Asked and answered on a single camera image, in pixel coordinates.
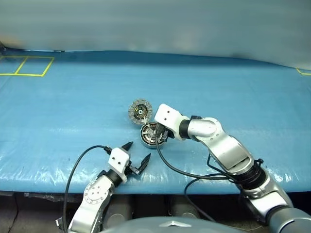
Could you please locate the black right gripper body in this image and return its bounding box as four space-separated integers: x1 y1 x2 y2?
157 123 176 144

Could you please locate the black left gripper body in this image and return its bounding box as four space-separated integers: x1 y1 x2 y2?
125 162 142 176

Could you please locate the black spoked rotor ring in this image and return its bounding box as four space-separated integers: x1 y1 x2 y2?
141 123 161 144

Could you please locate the round copper-wound motor housing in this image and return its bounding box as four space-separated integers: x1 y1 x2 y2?
139 122 169 150

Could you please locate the round silver finned lid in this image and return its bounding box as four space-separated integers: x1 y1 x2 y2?
128 98 153 126

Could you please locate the dark grey rounded shape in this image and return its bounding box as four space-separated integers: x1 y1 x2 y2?
169 196 200 219
106 195 134 220

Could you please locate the blue plastic table cover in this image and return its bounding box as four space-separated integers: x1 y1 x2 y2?
0 50 311 195

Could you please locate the grey robot torso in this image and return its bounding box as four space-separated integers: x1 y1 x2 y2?
102 216 246 233

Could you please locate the yellow tape two-square grid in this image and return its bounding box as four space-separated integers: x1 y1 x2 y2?
0 56 55 77

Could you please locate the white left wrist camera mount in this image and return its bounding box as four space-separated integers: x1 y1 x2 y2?
108 147 131 184

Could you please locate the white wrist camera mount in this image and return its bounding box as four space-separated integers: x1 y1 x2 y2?
108 147 131 184
154 103 190 141

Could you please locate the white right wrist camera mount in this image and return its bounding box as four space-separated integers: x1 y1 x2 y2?
154 103 190 141

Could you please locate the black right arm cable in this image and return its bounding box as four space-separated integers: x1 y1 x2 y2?
155 141 265 223

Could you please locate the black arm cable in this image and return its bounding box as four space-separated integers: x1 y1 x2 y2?
155 141 265 223
62 145 113 231

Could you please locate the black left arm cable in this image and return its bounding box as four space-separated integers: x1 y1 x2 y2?
62 145 113 231

